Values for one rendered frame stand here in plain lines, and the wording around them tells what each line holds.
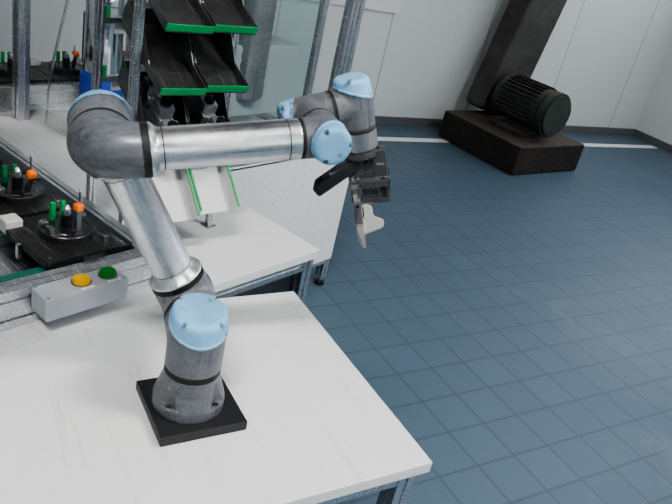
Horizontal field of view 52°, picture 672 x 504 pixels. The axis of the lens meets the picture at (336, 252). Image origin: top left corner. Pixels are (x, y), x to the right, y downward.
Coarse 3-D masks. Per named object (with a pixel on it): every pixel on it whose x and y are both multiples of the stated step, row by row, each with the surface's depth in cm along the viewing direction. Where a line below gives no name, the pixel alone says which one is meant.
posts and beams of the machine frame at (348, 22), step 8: (352, 0) 304; (344, 8) 308; (352, 8) 305; (344, 16) 309; (352, 16) 308; (344, 24) 310; (352, 24) 310; (344, 32) 311; (352, 32) 312; (344, 40) 312; (336, 48) 316; (344, 48) 313; (336, 56) 317; (344, 56) 316; (336, 64) 318; (344, 64) 318; (336, 72) 319; (344, 72) 321; (328, 88) 324
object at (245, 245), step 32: (0, 128) 261; (32, 128) 267; (64, 128) 274; (64, 160) 247; (96, 192) 230; (192, 224) 224; (224, 224) 229; (256, 224) 234; (192, 256) 206; (224, 256) 210; (256, 256) 214; (288, 256) 218; (224, 288) 198; (64, 320) 166; (96, 320) 168; (0, 352) 151
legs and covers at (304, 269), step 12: (300, 264) 224; (312, 264) 229; (264, 276) 212; (276, 276) 217; (288, 276) 239; (300, 276) 228; (228, 288) 202; (240, 288) 206; (252, 288) 210; (264, 288) 248; (276, 288) 244; (288, 288) 233; (300, 288) 230
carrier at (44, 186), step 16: (32, 160) 196; (16, 176) 190; (0, 192) 187; (16, 192) 190; (32, 192) 192; (48, 192) 198; (0, 208) 185; (16, 208) 186; (32, 208) 188; (48, 208) 190
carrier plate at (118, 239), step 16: (32, 224) 181; (96, 224) 188; (16, 240) 173; (32, 240) 174; (96, 240) 180; (112, 240) 182; (128, 240) 184; (32, 256) 169; (48, 256) 169; (64, 256) 170; (80, 256) 172
